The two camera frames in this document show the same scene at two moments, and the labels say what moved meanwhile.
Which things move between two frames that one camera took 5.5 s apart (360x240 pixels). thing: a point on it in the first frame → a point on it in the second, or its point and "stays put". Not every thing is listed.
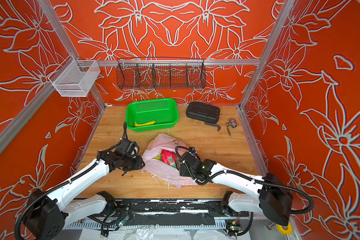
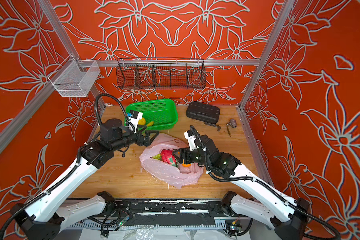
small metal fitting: [233, 123] stays put
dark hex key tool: [213, 125] stays put
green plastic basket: [152, 115] stays put
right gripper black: [182, 170] → [182, 151]
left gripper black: [140, 164] → [147, 140]
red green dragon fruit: [169, 157] stays put
